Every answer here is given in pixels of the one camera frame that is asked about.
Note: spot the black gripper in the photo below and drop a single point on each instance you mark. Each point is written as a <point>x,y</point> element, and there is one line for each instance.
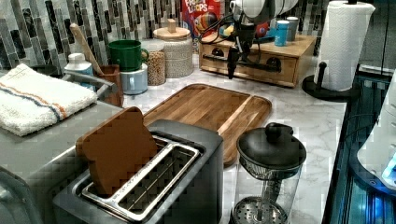
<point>244,33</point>

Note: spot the wooden drawer box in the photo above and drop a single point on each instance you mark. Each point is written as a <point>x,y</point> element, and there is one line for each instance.
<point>267,63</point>

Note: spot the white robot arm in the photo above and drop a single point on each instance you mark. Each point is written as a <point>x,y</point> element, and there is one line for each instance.
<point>247,15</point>

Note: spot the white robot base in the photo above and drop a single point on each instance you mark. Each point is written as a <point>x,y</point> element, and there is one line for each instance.
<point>377,155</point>

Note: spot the yellow banana toy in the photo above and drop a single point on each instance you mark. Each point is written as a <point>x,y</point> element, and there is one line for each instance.
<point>225,31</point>

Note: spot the red apple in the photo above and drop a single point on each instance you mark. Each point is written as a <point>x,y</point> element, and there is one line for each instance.
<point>262,29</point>

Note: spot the teal plate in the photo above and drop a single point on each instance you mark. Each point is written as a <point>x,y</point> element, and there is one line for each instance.
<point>270,36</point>

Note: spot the blue can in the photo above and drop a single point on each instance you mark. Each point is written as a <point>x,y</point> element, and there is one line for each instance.
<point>281,33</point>

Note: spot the froot loops cereal box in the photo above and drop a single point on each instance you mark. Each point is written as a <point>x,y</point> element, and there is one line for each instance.
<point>198,15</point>

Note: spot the white woven canister wooden lid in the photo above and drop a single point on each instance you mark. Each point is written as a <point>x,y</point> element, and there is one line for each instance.
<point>177,49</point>

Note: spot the grey can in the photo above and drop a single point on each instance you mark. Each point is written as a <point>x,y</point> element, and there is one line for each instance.
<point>292,29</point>

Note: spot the wooden cutting board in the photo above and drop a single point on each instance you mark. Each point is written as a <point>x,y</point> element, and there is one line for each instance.
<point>229,113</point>

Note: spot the black paper towel holder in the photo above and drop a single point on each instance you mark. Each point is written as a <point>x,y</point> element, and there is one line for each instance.
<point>315,89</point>

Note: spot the glass jar with grains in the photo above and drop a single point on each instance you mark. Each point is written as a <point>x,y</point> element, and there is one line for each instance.
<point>155,62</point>

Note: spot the white paper towel roll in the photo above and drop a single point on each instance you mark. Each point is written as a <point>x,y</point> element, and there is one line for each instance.
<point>343,34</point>

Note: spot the light blue mug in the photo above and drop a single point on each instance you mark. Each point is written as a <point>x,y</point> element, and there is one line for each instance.
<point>135,82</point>

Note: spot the green mug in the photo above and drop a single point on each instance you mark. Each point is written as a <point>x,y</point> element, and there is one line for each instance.
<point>128,54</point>

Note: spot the glass french press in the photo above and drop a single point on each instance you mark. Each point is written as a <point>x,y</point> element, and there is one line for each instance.
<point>268,173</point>

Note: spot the grey two-slot toaster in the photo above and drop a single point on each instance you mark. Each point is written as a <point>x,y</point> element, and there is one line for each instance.
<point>181,184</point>

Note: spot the brown toast slice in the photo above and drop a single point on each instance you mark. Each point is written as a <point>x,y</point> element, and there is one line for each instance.
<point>116,150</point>

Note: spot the white bottle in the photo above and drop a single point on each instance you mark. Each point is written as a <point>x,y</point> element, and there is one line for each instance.
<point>78,64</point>

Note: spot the grey dish rack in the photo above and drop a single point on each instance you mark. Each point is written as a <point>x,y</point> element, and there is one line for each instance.
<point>103,87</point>

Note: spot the white striped towel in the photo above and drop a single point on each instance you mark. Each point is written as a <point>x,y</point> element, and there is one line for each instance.
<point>31,101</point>

